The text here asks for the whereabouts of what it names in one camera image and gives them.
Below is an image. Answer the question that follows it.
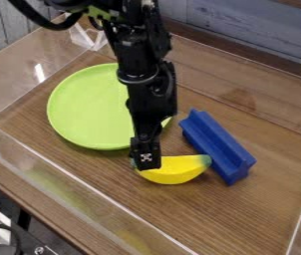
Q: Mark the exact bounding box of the clear acrylic front wall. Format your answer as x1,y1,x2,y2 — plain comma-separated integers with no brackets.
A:
0,128,198,255

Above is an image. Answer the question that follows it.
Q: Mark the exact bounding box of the yellow toy banana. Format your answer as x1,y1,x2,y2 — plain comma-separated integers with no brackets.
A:
135,154,211,185

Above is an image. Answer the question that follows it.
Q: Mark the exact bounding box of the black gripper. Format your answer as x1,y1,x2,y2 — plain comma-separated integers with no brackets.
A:
117,59,179,171

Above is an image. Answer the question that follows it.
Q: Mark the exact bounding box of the black cable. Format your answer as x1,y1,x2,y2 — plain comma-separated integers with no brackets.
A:
0,223,24,255

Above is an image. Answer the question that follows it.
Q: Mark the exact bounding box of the blue star-shaped block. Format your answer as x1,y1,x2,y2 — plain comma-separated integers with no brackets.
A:
179,109,256,185

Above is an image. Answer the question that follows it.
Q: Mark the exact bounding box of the clear acrylic corner bracket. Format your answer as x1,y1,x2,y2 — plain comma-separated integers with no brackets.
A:
68,23,108,52

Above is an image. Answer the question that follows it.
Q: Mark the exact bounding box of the green round plate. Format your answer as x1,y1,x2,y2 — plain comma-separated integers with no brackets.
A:
45,63,173,151

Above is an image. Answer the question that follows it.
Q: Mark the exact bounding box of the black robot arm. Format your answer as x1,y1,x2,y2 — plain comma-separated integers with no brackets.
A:
8,0,176,170

